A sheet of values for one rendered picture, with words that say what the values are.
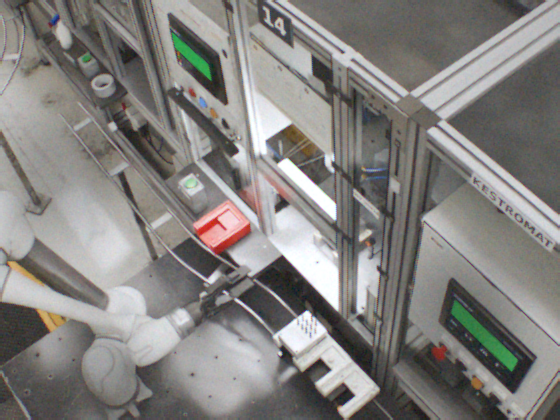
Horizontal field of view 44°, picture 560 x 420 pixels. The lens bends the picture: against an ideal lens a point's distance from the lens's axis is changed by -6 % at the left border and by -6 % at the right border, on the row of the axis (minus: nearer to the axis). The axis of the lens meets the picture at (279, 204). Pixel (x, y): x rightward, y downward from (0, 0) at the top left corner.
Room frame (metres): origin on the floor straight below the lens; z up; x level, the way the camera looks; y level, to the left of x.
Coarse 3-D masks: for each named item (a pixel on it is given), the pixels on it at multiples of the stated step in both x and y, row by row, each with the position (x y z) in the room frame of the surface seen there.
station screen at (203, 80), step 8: (168, 24) 1.61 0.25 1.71; (176, 32) 1.57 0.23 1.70; (184, 40) 1.54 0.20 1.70; (192, 48) 1.51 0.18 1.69; (176, 56) 1.61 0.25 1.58; (184, 56) 1.56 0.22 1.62; (200, 56) 1.47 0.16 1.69; (184, 64) 1.57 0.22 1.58; (192, 64) 1.53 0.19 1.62; (208, 64) 1.44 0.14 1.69; (192, 72) 1.54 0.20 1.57; (200, 72) 1.49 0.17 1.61; (200, 80) 1.50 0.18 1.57; (208, 80) 1.46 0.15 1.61; (208, 88) 1.47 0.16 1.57
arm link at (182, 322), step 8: (176, 312) 0.99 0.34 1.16; (184, 312) 0.99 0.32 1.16; (168, 320) 0.96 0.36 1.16; (176, 320) 0.96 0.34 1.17; (184, 320) 0.96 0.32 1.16; (192, 320) 0.97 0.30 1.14; (176, 328) 0.94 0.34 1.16; (184, 328) 0.94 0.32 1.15; (192, 328) 0.95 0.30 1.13; (184, 336) 0.93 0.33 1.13
